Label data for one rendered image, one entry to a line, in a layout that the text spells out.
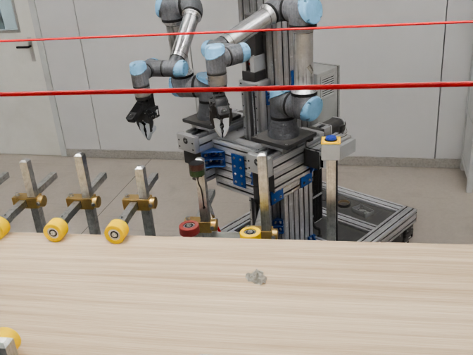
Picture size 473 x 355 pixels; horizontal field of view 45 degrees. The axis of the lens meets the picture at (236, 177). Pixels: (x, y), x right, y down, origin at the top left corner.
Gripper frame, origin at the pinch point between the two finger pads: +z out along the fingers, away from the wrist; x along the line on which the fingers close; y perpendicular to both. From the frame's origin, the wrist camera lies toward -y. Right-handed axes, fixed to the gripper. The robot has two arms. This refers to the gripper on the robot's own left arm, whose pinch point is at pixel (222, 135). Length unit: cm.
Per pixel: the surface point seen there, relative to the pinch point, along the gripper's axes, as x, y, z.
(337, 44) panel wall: -122, 218, 21
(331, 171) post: -37.0, -22.9, 10.9
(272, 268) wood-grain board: -7, -51, 30
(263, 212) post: -12.0, -14.3, 29.1
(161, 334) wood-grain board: 32, -75, 30
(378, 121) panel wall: -152, 204, 85
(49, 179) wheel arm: 77, 40, 26
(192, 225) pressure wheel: 16.6, -13.9, 30.7
